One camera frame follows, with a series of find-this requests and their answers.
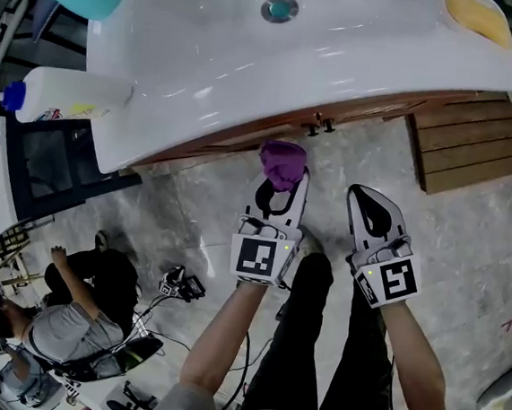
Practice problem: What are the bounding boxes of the yellow sponge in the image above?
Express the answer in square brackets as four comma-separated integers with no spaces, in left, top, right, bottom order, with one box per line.
[438,0,512,50]

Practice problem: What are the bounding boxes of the wooden sink cabinet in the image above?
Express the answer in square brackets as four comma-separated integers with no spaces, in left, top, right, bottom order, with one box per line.
[126,55,489,208]

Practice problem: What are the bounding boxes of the person's grey shoe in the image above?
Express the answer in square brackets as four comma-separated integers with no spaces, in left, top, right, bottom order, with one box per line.
[299,230,326,257]

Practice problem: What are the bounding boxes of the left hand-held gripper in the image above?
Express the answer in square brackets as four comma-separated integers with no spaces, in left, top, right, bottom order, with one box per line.
[227,161,312,290]

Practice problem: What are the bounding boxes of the person's right forearm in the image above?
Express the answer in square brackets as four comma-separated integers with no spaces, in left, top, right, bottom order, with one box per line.
[369,299,462,410]

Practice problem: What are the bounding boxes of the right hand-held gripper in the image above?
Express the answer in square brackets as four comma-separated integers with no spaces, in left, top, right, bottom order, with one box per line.
[335,183,430,313]

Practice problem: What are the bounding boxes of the person's black trousers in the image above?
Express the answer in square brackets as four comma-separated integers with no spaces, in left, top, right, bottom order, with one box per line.
[240,247,409,410]

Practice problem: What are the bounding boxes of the metal sink drain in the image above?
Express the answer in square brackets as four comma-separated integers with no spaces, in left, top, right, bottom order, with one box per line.
[258,0,300,26]

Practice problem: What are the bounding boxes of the wooden slat platform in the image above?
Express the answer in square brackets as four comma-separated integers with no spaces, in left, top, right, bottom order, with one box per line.
[399,56,512,203]

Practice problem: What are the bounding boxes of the black green floor seat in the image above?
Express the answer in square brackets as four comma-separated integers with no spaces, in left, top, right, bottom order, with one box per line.
[54,327,166,389]

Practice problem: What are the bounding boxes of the person's left forearm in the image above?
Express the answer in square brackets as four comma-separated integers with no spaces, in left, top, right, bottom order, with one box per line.
[178,276,283,400]

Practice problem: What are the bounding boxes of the wooden cabinet door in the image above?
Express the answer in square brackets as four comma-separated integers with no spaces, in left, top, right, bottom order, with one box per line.
[151,115,314,182]
[335,79,475,138]

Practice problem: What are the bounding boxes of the spare gripper device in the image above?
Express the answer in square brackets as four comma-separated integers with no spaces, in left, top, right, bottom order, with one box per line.
[158,264,209,305]

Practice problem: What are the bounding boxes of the white soap bottle blue pump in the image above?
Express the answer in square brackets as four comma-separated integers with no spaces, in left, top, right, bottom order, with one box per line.
[0,61,137,135]

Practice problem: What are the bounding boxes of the white sink basin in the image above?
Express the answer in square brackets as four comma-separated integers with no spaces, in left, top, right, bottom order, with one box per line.
[73,0,512,214]

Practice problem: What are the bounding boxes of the purple cloth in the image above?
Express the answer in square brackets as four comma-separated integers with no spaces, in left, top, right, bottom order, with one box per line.
[256,139,310,195]

